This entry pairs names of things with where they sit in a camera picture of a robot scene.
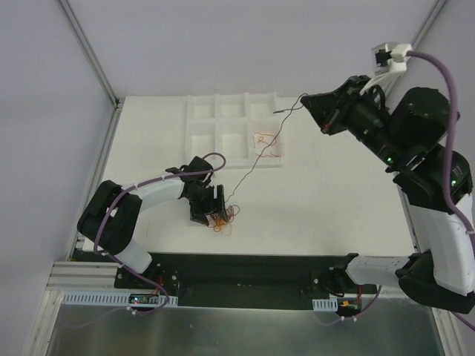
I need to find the coloured cable bundle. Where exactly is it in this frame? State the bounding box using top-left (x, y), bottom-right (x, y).
top-left (207, 202), bottom-right (241, 237)

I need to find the dark blue cable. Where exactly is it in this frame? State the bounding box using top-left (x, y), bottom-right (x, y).
top-left (224, 92), bottom-right (309, 204)

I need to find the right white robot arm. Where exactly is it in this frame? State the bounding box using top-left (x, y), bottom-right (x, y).
top-left (301, 76), bottom-right (474, 314)

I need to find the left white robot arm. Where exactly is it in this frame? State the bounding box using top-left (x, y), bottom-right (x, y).
top-left (76, 154), bottom-right (229, 289)

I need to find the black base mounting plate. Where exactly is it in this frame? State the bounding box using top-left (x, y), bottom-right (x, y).
top-left (113, 250), bottom-right (379, 308)

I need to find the white foam compartment tray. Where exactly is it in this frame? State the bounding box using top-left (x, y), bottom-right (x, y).
top-left (184, 93), bottom-right (284, 169)

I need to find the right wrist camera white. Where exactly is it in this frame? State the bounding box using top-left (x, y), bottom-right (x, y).
top-left (369, 42), bottom-right (413, 88)

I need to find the left white slotted cable duct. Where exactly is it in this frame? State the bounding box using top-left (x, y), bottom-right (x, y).
top-left (62, 291), bottom-right (178, 308)

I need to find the white slotted cable duct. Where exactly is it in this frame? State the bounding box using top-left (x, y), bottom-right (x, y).
top-left (312, 298), bottom-right (338, 312)
top-left (62, 291), bottom-right (178, 308)

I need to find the right aluminium frame post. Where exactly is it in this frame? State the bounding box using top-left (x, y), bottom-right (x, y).
top-left (411, 0), bottom-right (451, 50)

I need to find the aluminium frame post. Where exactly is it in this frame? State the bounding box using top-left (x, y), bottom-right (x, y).
top-left (411, 0), bottom-right (451, 50)
top-left (55, 0), bottom-right (125, 108)

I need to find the right white slotted cable duct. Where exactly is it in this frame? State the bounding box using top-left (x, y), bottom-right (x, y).
top-left (312, 298), bottom-right (338, 312)

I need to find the aluminium front rail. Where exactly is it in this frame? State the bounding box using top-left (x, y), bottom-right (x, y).
top-left (47, 260), bottom-right (123, 289)

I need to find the left aluminium frame post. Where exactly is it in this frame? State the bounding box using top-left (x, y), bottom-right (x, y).
top-left (55, 0), bottom-right (125, 108)

